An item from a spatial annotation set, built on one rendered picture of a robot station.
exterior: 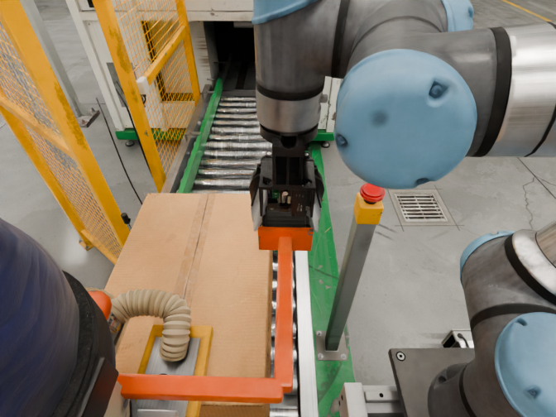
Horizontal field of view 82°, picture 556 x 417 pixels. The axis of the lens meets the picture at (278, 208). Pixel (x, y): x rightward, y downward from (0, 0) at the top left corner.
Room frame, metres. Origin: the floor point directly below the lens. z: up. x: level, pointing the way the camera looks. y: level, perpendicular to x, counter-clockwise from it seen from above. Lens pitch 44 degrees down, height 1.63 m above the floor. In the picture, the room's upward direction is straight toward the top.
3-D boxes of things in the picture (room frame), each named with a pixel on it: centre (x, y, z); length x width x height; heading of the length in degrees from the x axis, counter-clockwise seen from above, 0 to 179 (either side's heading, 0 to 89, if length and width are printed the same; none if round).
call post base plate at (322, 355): (0.69, -0.27, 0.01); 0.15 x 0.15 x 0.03; 89
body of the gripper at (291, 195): (0.34, -0.01, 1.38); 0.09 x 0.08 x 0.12; 178
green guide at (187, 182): (1.65, 0.49, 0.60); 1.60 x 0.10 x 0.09; 179
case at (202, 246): (0.48, 0.22, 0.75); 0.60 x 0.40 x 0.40; 0
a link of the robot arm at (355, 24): (0.31, -0.11, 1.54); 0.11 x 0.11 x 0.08; 76
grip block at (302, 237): (0.37, -0.01, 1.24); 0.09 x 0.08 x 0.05; 88
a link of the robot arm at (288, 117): (0.35, -0.02, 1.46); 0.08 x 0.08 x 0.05
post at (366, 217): (0.69, -0.27, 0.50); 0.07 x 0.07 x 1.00; 89
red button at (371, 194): (0.69, -0.27, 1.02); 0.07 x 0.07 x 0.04
